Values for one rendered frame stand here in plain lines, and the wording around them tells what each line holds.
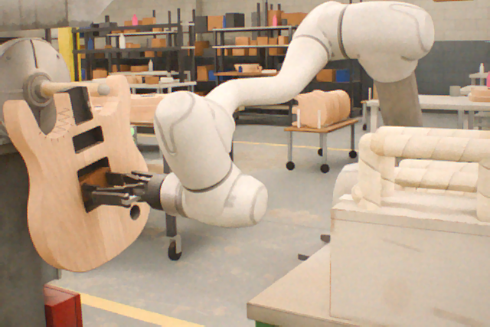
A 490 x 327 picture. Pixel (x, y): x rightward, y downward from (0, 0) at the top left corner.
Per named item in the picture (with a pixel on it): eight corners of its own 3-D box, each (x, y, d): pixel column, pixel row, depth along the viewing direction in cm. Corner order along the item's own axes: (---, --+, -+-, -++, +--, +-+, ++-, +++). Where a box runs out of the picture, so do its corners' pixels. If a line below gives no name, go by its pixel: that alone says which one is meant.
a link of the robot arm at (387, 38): (400, 204, 193) (470, 213, 181) (386, 243, 183) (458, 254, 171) (351, -10, 147) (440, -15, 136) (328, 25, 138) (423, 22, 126)
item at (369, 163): (355, 208, 88) (356, 145, 87) (361, 204, 91) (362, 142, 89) (377, 210, 87) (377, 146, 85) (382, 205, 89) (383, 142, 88)
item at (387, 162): (371, 196, 95) (372, 137, 94) (376, 191, 98) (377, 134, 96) (391, 197, 94) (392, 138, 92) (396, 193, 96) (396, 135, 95)
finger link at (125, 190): (148, 199, 127) (146, 202, 125) (99, 201, 129) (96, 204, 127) (145, 181, 126) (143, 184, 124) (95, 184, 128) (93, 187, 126)
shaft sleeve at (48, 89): (47, 98, 145) (40, 88, 143) (54, 90, 147) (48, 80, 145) (100, 99, 136) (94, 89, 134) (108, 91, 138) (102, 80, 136)
